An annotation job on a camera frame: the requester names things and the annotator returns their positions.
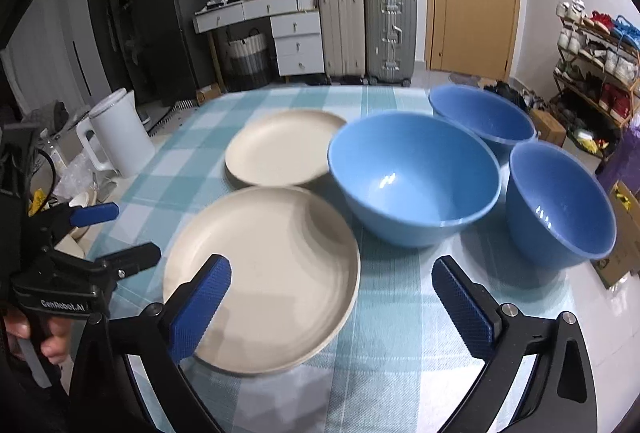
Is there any small cardboard box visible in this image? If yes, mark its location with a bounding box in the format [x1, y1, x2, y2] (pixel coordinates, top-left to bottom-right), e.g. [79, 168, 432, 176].
[530, 109, 567, 148]

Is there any silver suitcase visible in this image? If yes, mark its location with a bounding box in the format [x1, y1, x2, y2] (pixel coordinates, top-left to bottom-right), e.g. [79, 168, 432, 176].
[364, 0, 418, 88]

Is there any checked teal tablecloth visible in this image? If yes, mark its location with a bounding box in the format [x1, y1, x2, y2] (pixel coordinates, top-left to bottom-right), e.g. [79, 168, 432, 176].
[85, 85, 606, 433]

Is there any beige plate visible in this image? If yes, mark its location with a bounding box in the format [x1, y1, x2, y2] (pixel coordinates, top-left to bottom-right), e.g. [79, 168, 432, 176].
[224, 109, 348, 188]
[162, 186, 362, 375]

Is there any woven laundry basket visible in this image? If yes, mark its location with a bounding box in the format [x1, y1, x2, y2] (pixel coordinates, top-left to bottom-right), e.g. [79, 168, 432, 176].
[220, 29, 271, 91]

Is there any wooden shoe rack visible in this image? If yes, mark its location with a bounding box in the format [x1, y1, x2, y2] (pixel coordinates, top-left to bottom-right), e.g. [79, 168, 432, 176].
[552, 0, 640, 134]

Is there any dark grey fridge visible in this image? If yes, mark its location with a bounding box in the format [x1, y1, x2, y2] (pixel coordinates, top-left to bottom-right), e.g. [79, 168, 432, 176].
[127, 0, 216, 106]

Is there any large open cardboard box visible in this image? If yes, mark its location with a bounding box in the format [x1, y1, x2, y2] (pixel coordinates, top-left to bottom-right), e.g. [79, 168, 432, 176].
[595, 180, 640, 289]

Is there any flat cardboard box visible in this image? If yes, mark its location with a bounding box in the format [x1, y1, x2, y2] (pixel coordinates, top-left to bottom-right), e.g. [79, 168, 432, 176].
[195, 83, 223, 106]

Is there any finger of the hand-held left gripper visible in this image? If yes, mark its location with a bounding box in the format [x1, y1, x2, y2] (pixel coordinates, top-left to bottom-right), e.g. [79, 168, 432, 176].
[45, 242, 162, 285]
[32, 202, 120, 245]

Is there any person's left hand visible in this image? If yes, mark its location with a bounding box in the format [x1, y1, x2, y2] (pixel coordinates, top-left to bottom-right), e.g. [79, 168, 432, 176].
[4, 308, 72, 365]

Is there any white desk with drawers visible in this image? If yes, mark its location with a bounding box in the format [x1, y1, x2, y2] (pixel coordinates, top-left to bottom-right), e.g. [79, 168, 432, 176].
[192, 0, 326, 78]

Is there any person's left forearm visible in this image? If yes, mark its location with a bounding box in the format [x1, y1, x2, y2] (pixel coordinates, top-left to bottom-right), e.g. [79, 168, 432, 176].
[0, 355, 71, 433]

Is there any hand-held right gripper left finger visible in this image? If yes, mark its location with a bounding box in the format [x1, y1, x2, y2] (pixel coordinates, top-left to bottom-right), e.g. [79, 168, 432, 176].
[70, 254, 232, 433]

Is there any white electric kettle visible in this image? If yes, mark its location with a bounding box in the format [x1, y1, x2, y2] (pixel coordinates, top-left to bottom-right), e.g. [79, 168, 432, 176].
[76, 88, 156, 178]

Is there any beige suitcase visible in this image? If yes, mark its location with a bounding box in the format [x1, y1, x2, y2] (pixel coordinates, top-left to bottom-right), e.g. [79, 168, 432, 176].
[317, 0, 367, 86]

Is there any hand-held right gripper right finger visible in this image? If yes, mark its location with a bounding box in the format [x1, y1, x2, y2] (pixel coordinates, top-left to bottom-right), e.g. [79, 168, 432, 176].
[431, 256, 597, 433]

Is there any blue bowl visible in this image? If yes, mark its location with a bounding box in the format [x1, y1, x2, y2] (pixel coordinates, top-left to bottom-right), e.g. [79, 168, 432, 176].
[505, 141, 617, 270]
[428, 85, 538, 164]
[327, 109, 502, 248]

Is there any pile of loose shoes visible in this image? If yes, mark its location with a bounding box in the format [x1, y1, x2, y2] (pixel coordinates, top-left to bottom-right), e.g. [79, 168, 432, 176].
[482, 80, 551, 114]

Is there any purple bag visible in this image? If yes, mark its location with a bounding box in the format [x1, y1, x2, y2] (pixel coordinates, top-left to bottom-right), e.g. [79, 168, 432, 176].
[600, 118, 640, 194]

